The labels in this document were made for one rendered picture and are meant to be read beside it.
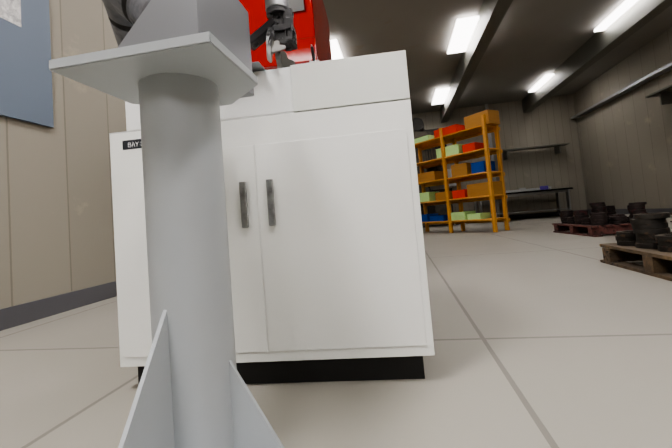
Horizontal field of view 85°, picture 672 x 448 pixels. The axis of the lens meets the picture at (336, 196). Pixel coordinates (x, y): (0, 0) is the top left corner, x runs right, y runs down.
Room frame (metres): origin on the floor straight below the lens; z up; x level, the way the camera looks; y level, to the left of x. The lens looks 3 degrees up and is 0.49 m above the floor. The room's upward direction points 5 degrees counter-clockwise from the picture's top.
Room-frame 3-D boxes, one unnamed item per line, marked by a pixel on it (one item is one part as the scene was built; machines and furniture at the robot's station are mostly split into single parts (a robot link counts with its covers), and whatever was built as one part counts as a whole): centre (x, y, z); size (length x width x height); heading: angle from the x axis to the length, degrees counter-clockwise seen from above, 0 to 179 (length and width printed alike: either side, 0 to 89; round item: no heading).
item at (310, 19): (2.07, 0.40, 1.52); 0.81 x 0.75 x 0.60; 83
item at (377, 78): (1.38, -0.10, 0.89); 0.62 x 0.35 x 0.14; 173
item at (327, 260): (1.40, 0.20, 0.41); 0.96 x 0.64 x 0.82; 83
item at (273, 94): (1.17, 0.38, 0.89); 0.55 x 0.09 x 0.14; 83
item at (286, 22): (1.14, 0.13, 1.11); 0.09 x 0.08 x 0.12; 83
